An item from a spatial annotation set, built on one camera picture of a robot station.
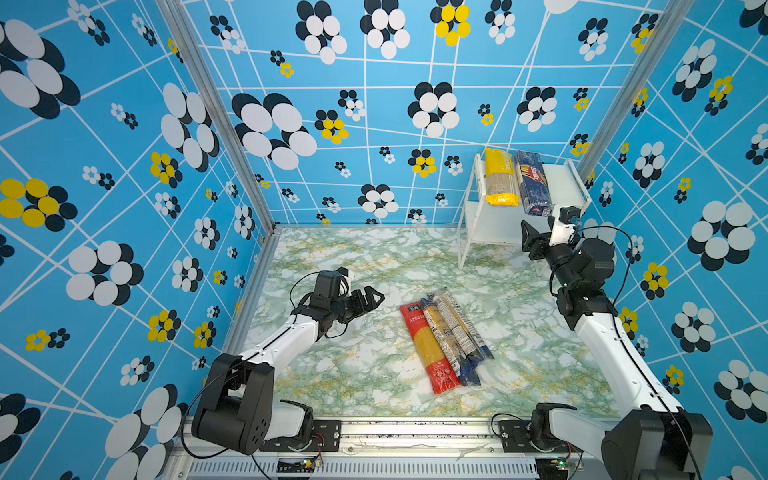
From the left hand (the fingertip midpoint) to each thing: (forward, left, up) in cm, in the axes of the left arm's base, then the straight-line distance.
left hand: (376, 300), depth 86 cm
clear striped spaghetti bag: (-9, -27, -8) cm, 30 cm away
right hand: (+9, -42, +24) cm, 49 cm away
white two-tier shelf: (+28, -43, +4) cm, 51 cm away
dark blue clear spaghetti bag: (-17, -25, -7) cm, 31 cm away
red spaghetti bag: (-17, -18, -7) cm, 26 cm away
